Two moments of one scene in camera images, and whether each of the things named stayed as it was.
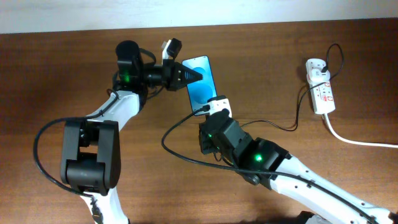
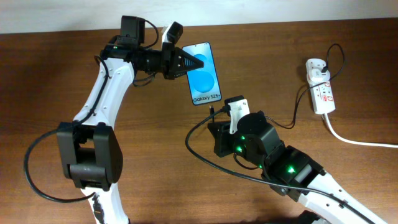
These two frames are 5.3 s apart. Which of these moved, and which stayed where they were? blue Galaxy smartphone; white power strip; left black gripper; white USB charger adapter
Moved: left black gripper; blue Galaxy smartphone
Stayed: white USB charger adapter; white power strip
